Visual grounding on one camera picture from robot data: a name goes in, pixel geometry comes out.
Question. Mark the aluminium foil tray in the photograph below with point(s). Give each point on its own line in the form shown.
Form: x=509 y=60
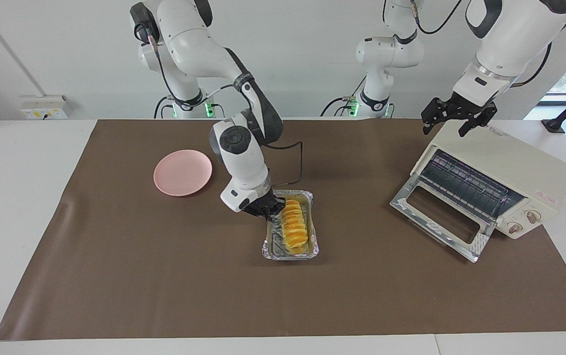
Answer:
x=273 y=246

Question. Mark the red oven warning label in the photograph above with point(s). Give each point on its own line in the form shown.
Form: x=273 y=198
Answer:
x=547 y=196

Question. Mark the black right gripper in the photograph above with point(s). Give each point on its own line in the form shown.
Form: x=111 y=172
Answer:
x=259 y=206

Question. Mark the yellow sliced bread loaf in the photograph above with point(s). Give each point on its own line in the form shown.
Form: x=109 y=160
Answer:
x=295 y=227

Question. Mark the large oven knob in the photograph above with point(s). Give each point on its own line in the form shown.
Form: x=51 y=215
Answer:
x=533 y=217

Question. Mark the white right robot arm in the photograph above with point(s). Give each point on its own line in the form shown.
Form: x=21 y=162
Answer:
x=194 y=44

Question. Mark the brown table mat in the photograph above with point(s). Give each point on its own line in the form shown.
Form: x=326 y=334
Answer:
x=164 y=276

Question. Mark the pink round plate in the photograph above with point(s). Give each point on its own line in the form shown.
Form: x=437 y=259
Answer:
x=182 y=172

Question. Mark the cream toaster oven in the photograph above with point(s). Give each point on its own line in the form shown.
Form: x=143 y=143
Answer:
x=509 y=162

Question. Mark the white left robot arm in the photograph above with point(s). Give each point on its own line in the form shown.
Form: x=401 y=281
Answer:
x=514 y=34

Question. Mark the glass oven door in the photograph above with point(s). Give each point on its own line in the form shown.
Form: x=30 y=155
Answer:
x=411 y=207

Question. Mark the small oven knob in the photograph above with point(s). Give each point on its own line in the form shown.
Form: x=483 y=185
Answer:
x=514 y=228

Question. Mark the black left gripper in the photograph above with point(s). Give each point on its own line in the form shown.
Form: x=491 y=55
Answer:
x=468 y=108

